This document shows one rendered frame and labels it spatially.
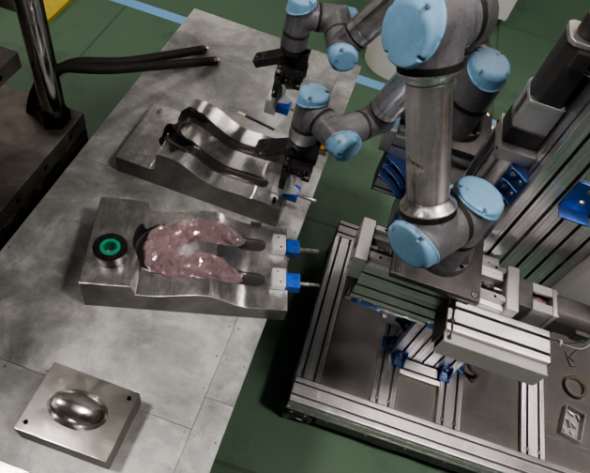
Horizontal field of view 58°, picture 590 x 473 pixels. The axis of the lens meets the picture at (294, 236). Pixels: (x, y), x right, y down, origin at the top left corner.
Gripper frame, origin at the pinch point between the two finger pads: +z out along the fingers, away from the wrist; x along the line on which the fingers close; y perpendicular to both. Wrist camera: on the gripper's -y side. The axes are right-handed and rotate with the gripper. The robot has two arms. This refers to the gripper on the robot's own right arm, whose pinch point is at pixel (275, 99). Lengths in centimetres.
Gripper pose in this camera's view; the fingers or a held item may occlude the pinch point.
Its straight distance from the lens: 172.7
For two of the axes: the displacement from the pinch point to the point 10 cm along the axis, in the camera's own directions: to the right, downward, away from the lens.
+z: -1.8, 5.7, 8.0
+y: 9.4, 3.4, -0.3
